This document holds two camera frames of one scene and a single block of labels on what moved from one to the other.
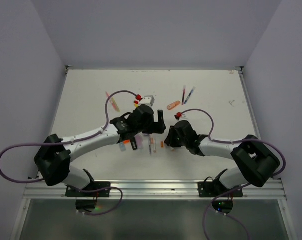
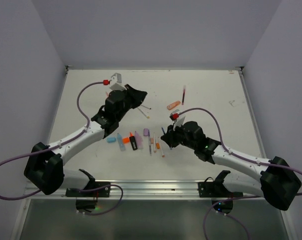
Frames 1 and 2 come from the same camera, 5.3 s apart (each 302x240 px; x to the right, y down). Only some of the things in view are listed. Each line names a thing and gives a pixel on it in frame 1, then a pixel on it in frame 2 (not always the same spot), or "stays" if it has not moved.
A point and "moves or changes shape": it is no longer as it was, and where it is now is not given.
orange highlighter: (169, 107) stays
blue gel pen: (190, 94) moves or changes shape
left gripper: (156, 127) -> (137, 96)
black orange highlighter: (134, 143) stays
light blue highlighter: (122, 147) stays
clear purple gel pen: (150, 145) stays
